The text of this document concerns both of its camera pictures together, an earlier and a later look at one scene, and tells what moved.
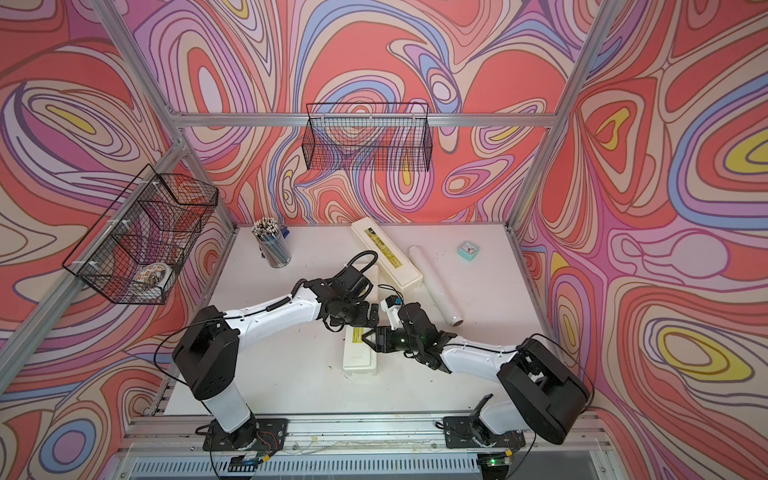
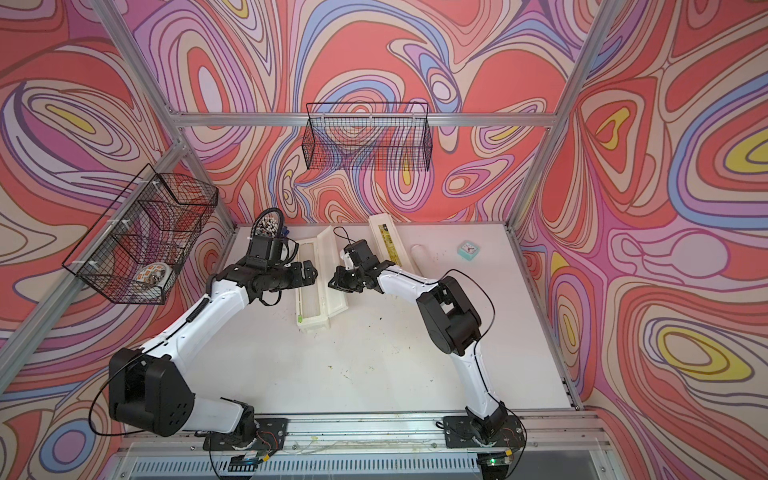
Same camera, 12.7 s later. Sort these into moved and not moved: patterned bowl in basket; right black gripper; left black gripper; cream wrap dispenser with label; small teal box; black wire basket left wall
Moved: right black gripper; cream wrap dispenser with label; left black gripper
Not moved: black wire basket left wall; patterned bowl in basket; small teal box
